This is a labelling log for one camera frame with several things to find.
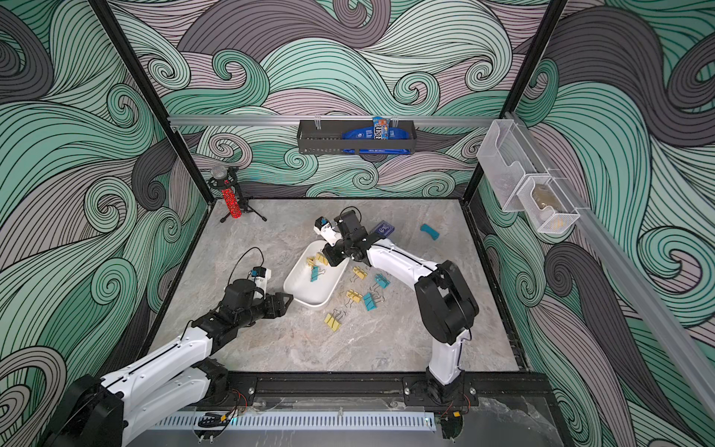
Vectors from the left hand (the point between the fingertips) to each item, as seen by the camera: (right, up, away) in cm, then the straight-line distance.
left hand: (285, 294), depth 84 cm
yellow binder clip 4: (+10, +10, +7) cm, 16 cm away
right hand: (+13, +14, +6) cm, 20 cm away
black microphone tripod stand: (-24, +37, +14) cm, 46 cm away
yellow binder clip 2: (+15, -8, 0) cm, 17 cm away
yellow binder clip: (+21, -2, +7) cm, 22 cm away
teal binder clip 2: (+31, +2, +8) cm, 32 cm away
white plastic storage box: (+10, -2, +7) cm, 12 cm away
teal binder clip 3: (+8, +5, +10) cm, 14 cm away
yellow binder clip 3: (+23, +5, +12) cm, 27 cm away
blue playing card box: (+33, +20, +23) cm, 45 cm away
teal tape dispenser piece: (+53, +18, +25) cm, 61 cm away
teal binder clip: (+27, -3, +6) cm, 28 cm away
